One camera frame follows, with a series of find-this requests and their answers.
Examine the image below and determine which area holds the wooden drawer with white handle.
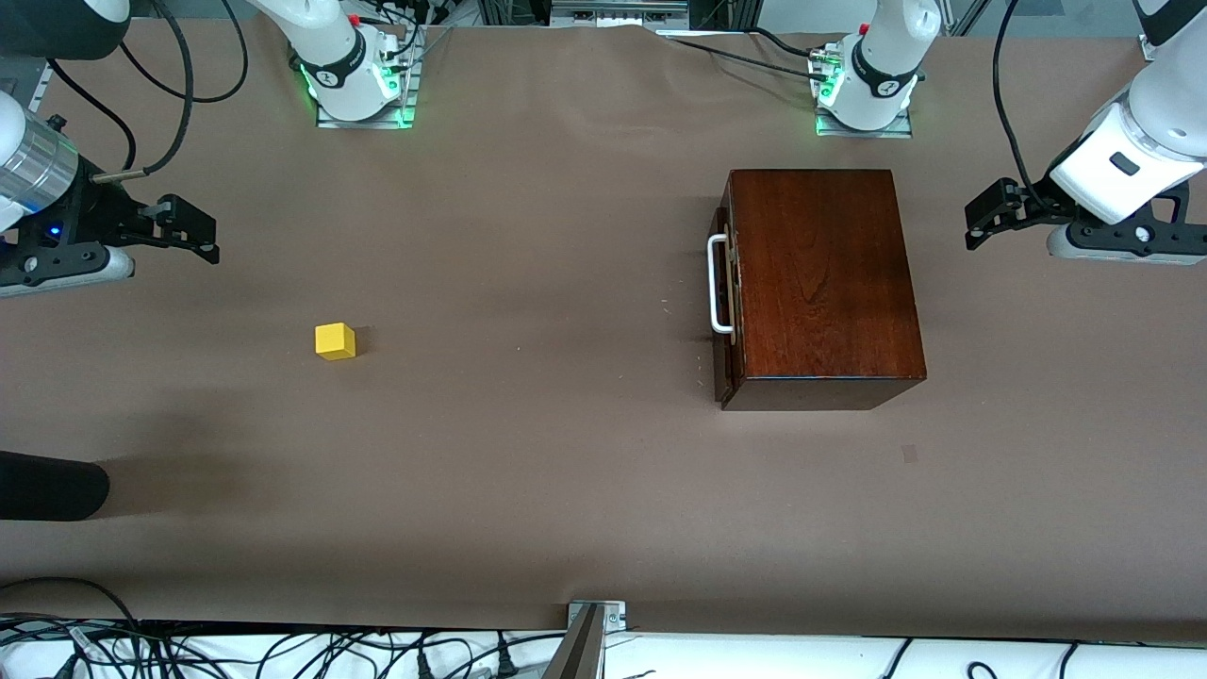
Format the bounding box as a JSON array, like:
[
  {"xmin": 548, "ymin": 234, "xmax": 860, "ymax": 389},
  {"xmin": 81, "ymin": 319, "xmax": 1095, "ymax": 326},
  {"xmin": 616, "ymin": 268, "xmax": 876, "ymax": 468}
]
[{"xmin": 707, "ymin": 184, "xmax": 746, "ymax": 383}]

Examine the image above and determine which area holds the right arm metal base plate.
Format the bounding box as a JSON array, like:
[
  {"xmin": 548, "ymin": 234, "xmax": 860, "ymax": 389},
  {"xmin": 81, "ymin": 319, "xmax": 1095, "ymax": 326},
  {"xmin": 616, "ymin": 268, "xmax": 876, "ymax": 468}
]
[{"xmin": 316, "ymin": 28, "xmax": 418, "ymax": 130}]

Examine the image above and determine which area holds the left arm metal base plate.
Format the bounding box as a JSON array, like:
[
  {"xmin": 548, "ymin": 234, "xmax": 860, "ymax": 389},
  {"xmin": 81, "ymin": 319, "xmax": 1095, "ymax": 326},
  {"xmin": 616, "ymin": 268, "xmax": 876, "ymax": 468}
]
[{"xmin": 816, "ymin": 42, "xmax": 914, "ymax": 140}]

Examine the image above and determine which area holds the aluminium equipment rack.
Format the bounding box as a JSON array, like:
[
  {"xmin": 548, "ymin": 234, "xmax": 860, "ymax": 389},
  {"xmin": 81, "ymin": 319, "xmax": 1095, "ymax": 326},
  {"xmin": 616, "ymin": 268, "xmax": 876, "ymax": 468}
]
[{"xmin": 476, "ymin": 0, "xmax": 760, "ymax": 29}]

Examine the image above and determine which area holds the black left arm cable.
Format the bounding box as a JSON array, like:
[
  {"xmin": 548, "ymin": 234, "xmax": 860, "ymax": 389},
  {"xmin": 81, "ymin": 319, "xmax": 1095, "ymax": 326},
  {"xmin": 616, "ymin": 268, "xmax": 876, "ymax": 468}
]
[{"xmin": 995, "ymin": 0, "xmax": 1052, "ymax": 204}]

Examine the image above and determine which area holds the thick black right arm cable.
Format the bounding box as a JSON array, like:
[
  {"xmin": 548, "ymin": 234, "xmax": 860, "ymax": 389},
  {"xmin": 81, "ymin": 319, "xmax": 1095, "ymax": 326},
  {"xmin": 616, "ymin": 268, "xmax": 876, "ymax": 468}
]
[{"xmin": 94, "ymin": 0, "xmax": 196, "ymax": 182}]

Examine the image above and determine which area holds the black cylinder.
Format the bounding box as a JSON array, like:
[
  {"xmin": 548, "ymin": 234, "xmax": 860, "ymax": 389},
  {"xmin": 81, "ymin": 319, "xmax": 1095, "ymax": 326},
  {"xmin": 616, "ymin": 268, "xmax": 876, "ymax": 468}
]
[{"xmin": 0, "ymin": 451, "xmax": 110, "ymax": 522}]

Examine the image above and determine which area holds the black cable tangle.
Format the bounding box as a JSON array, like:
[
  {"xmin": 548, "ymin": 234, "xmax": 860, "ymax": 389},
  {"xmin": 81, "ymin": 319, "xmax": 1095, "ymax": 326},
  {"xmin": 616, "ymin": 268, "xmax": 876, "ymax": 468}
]
[{"xmin": 0, "ymin": 618, "xmax": 567, "ymax": 679}]

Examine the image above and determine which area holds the brown paper table cover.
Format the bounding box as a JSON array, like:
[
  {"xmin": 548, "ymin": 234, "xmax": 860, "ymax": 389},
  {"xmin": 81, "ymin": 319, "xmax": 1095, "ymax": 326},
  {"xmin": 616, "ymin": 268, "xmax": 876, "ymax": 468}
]
[{"xmin": 0, "ymin": 19, "xmax": 1207, "ymax": 644}]

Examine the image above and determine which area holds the black cable on table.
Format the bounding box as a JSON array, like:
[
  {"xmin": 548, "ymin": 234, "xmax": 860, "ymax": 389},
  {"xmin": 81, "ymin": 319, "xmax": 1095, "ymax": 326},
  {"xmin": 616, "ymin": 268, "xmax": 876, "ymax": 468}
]
[
  {"xmin": 660, "ymin": 36, "xmax": 831, "ymax": 81},
  {"xmin": 750, "ymin": 26, "xmax": 831, "ymax": 62}
]

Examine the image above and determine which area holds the dark brown wooden cabinet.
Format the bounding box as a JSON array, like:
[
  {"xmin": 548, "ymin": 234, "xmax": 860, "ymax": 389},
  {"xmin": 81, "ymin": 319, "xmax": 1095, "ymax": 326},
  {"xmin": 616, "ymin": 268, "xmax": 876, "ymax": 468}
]
[{"xmin": 714, "ymin": 170, "xmax": 927, "ymax": 412}]

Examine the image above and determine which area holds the silver metal bracket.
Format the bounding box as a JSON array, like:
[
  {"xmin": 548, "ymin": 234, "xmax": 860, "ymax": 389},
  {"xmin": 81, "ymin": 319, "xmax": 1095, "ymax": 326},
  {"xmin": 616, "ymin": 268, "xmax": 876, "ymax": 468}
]
[{"xmin": 566, "ymin": 600, "xmax": 628, "ymax": 635}]

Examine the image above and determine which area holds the thin black looped cable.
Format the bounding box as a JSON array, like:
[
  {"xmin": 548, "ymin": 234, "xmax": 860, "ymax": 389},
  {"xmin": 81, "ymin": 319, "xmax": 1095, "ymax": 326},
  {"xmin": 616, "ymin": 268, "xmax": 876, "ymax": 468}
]
[{"xmin": 118, "ymin": 0, "xmax": 249, "ymax": 105}]

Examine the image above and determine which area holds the dark metal post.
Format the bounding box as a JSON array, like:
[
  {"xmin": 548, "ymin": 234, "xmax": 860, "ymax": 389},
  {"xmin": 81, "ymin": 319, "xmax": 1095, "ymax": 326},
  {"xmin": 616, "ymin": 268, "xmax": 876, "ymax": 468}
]
[{"xmin": 542, "ymin": 604, "xmax": 606, "ymax": 679}]

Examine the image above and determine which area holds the black looped floor cable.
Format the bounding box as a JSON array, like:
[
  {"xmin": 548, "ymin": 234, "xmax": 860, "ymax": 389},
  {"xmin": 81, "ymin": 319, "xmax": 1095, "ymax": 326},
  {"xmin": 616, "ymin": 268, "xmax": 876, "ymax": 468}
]
[{"xmin": 0, "ymin": 577, "xmax": 142, "ymax": 642}]

